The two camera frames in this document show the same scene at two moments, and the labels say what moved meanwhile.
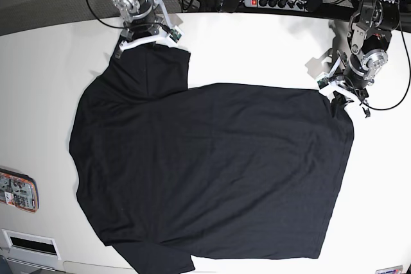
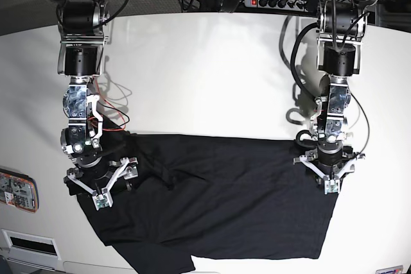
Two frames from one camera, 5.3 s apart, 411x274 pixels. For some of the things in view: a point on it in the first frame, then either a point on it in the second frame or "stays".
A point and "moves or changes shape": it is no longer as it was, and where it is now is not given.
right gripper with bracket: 337,85 to 327,163
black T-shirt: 171,172 moves or changes shape
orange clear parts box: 19,190 stays
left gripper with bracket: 135,33 to 99,180
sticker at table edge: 397,269 stays
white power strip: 277,3 stays
